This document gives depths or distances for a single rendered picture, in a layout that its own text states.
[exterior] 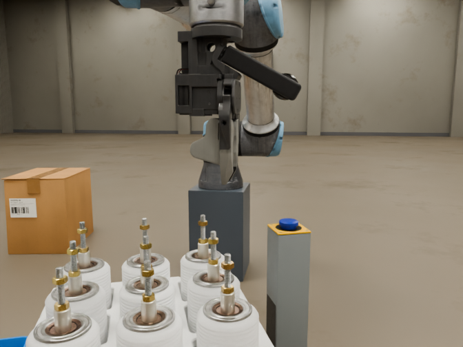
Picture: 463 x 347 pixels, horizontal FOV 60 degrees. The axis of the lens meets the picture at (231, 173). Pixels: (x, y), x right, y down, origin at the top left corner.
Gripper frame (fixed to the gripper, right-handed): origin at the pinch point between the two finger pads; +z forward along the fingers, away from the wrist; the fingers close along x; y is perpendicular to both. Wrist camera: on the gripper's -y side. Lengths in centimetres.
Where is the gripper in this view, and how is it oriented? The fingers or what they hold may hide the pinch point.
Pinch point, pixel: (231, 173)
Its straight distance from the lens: 58.4
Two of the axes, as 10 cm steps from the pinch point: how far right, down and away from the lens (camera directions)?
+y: -9.9, -0.2, 1.5
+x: -1.5, 1.5, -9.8
